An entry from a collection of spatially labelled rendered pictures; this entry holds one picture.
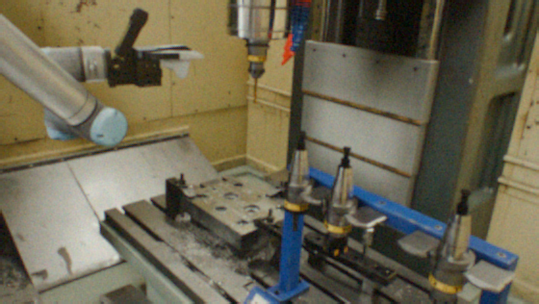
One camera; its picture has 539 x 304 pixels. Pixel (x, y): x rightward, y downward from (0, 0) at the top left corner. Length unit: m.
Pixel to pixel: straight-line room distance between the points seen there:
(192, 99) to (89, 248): 0.90
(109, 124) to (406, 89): 0.84
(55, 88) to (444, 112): 1.00
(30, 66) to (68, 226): 1.07
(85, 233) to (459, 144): 1.31
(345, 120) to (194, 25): 0.99
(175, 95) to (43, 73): 1.42
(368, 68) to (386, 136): 0.21
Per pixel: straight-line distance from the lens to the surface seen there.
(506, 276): 0.77
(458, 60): 1.37
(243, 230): 1.21
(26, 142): 2.04
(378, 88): 1.45
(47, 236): 1.84
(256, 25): 1.08
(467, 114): 1.38
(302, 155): 0.90
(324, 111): 1.60
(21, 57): 0.86
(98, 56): 1.05
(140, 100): 2.17
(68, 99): 0.91
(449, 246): 0.75
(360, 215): 0.84
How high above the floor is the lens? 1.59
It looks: 20 degrees down
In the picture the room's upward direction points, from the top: 3 degrees clockwise
